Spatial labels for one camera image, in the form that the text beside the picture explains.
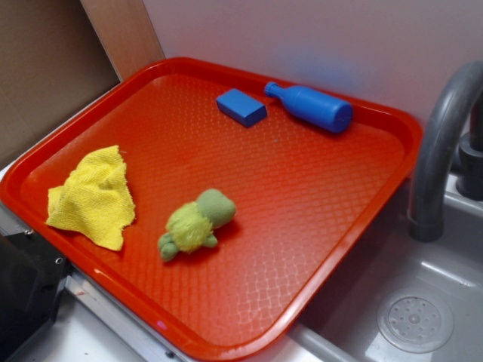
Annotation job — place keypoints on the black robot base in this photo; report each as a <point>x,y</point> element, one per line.
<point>33,277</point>

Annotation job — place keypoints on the yellow microfiber cloth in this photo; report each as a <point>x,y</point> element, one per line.
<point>95,200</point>

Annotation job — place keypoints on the red plastic tray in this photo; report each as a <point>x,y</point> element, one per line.
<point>303,197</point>

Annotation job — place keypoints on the green plush turtle toy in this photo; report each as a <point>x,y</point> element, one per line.
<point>191,227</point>

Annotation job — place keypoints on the blue rectangular block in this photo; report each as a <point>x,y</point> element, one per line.
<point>240,107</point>

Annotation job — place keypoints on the blue plastic bottle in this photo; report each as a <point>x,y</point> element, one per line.
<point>322,110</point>

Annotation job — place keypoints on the grey toy faucet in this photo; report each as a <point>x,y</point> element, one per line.
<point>453,135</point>

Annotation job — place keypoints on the light wooden board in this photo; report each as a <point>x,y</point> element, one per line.
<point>126,34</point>

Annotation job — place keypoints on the grey toy sink basin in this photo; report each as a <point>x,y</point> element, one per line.
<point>396,299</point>

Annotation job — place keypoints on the brown cardboard panel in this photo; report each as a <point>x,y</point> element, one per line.
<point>52,65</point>

